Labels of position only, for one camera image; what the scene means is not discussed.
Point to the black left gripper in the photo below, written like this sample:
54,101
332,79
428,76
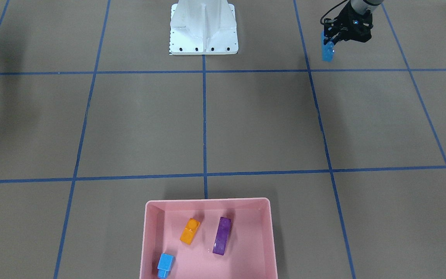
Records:
344,22

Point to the long blue stud block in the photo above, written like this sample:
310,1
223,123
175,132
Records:
327,48

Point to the purple block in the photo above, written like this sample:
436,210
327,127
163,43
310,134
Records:
222,236

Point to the orange block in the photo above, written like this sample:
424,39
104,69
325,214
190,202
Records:
190,230

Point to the small blue block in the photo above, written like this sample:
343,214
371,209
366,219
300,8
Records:
164,266

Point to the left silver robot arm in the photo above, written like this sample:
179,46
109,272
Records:
334,13

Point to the pink plastic box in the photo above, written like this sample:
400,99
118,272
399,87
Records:
250,253

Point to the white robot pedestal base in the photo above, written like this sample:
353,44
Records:
203,27

